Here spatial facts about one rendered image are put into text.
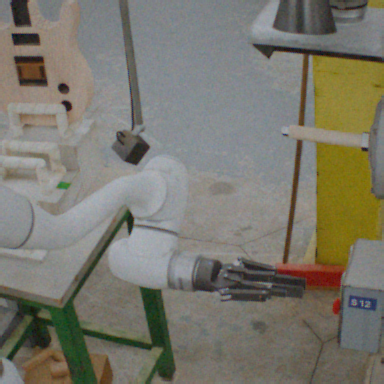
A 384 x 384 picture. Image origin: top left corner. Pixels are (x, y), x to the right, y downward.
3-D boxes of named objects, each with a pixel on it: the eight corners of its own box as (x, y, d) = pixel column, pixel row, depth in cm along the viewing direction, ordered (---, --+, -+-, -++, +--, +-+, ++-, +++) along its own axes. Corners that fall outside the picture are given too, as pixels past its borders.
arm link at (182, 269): (170, 297, 165) (195, 302, 163) (165, 267, 160) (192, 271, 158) (184, 272, 172) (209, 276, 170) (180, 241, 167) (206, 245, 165)
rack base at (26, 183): (85, 195, 217) (80, 169, 212) (64, 230, 204) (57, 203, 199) (9, 187, 225) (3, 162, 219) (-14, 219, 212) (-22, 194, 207)
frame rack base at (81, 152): (104, 167, 228) (96, 118, 218) (85, 196, 216) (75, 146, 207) (30, 161, 236) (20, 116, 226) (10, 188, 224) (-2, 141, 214)
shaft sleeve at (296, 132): (362, 143, 170) (362, 132, 168) (360, 150, 167) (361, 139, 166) (291, 134, 176) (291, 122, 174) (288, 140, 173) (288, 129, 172)
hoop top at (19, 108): (68, 111, 207) (66, 102, 206) (63, 117, 205) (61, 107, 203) (11, 109, 214) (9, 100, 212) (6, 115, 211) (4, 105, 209)
